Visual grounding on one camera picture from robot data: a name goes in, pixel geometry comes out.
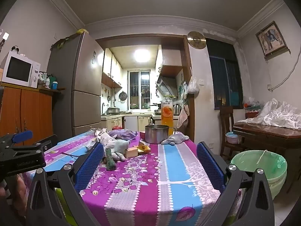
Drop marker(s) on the framed elephant picture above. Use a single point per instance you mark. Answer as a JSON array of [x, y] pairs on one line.
[[271, 38]]

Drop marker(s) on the yellow sponge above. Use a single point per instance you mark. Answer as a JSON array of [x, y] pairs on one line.
[[130, 152]]

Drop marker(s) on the white plastic sheet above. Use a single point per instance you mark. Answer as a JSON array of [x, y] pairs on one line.
[[277, 115]]

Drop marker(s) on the blue lidded jar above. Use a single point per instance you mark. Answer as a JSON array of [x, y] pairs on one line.
[[55, 85]]

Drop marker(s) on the small desk clock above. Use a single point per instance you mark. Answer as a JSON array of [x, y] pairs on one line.
[[15, 50]]

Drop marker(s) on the steel pot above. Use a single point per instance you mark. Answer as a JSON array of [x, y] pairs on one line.
[[156, 135]]

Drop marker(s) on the gold wall clock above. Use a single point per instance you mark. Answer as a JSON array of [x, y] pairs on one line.
[[196, 40]]

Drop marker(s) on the white grey glove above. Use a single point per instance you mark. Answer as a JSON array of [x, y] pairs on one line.
[[117, 146]]

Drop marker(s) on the white microwave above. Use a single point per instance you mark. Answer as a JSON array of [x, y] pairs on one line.
[[20, 69]]

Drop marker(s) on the green plastic bin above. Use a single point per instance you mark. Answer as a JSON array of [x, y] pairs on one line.
[[270, 181]]

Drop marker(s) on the person's left hand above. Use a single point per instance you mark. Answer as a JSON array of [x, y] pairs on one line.
[[20, 190]]

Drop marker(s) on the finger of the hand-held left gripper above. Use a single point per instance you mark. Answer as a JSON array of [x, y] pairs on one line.
[[40, 146], [22, 137]]

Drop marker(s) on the hanging round pan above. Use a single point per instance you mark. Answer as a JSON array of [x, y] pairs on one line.
[[122, 96]]

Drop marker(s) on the floral purple tablecloth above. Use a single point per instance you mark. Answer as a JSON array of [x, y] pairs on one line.
[[164, 181]]

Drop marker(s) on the dark wooden table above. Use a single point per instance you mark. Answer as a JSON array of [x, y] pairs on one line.
[[270, 136]]

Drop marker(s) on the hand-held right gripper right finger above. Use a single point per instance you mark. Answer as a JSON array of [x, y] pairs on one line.
[[210, 167]]

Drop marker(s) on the purple plastic bag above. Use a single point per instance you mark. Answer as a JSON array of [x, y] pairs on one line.
[[122, 134]]

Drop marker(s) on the orange carton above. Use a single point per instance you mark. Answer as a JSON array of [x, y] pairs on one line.
[[144, 148]]

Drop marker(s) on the pink hanging towel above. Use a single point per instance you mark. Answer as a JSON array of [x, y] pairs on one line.
[[183, 119]]

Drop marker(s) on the grey cloth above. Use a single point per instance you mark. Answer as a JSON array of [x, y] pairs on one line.
[[176, 139]]

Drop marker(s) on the black wok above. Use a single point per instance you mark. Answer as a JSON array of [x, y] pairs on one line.
[[156, 105]]

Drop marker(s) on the dark room window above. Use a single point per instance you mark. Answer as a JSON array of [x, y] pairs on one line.
[[223, 80]]

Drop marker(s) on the orange wooden cabinet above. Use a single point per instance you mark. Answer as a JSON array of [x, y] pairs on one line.
[[28, 110]]

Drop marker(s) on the red plastic tub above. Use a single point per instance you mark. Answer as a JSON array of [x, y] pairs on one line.
[[252, 115]]

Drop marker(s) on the steel kettle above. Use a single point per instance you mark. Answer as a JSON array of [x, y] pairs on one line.
[[176, 109]]

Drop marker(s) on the cream kitchen counter cabinets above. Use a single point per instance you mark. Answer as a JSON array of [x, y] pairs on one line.
[[131, 122]]

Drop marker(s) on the white hanging plastic bag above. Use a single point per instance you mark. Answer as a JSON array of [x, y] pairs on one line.
[[193, 87]]

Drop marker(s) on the red round object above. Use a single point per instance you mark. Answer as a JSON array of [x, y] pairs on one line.
[[116, 127]]

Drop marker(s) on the orange juice bottle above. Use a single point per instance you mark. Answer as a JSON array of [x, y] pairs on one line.
[[167, 122]]

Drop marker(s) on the cream wall cabinets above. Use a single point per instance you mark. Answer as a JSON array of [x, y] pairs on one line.
[[111, 68]]

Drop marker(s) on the wooden chair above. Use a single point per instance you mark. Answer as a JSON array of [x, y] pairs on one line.
[[227, 122]]

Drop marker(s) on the barred kitchen window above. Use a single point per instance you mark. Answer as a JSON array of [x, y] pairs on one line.
[[138, 89]]

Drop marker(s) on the small plastic basin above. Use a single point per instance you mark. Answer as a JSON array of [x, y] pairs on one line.
[[232, 138]]

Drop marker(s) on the dark thin stick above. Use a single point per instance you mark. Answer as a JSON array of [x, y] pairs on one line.
[[70, 155]]

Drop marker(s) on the steel range hood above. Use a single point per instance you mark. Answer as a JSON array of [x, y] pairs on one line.
[[168, 84]]

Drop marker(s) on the kitchen ceiling light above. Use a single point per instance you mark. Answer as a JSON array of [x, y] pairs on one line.
[[142, 56]]

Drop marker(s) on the yellow plastic bag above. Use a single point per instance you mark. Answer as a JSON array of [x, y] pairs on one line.
[[81, 31]]

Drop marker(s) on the wooden door frame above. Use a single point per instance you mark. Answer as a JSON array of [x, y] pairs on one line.
[[191, 98]]

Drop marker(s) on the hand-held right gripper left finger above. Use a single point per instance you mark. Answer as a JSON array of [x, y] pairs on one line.
[[90, 164]]

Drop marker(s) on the grey refrigerator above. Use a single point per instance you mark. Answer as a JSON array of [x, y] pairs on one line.
[[87, 87]]

